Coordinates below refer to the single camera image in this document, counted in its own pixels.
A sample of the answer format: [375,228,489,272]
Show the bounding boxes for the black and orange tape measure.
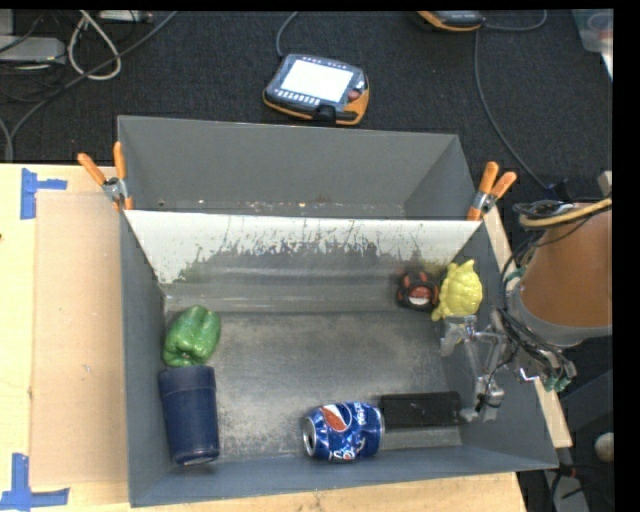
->
[396,269,442,312]

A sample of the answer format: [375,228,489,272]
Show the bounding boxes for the dark blue cup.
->
[158,364,222,467]

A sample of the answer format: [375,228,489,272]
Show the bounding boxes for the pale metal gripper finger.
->
[458,377,505,424]
[439,317,479,357]

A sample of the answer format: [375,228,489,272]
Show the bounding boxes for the blue soda can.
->
[301,401,386,463]

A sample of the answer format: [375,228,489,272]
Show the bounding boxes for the grey metal bin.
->
[115,114,560,509]

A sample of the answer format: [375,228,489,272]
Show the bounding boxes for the pale brown flat board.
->
[28,189,130,490]

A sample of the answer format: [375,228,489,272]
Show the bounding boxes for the yellow toy turtle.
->
[430,258,484,322]

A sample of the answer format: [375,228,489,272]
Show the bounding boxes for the green bell pepper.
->
[161,305,223,369]

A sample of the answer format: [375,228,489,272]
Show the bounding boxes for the black flat block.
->
[378,391,464,430]

